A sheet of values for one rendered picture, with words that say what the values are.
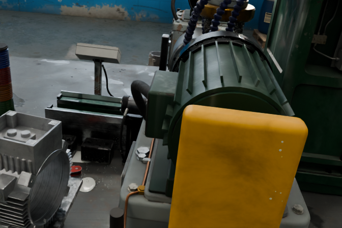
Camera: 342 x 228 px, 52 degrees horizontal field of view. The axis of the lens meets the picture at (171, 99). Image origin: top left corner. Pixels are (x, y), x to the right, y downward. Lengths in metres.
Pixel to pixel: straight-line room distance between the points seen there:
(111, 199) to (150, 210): 0.54
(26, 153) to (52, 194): 0.19
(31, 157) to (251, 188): 0.43
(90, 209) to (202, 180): 0.68
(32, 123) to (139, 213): 0.35
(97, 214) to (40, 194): 0.22
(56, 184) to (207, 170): 0.53
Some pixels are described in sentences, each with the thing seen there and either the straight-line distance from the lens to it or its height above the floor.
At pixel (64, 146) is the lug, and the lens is 0.79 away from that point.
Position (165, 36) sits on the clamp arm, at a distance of 1.00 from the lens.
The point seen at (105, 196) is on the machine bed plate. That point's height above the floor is 0.80.
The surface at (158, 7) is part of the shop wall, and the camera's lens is 6.66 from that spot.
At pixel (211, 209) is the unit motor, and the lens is 0.42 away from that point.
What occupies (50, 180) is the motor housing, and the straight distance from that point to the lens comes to 0.87.
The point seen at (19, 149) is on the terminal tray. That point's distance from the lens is 0.70.
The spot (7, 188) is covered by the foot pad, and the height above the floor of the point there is 1.07.
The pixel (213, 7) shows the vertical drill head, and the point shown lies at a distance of 1.05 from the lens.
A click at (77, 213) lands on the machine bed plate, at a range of 1.04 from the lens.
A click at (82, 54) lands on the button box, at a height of 1.05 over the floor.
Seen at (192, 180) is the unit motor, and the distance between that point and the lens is 0.40.
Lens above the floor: 1.51
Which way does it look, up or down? 25 degrees down
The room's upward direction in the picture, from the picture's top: 6 degrees clockwise
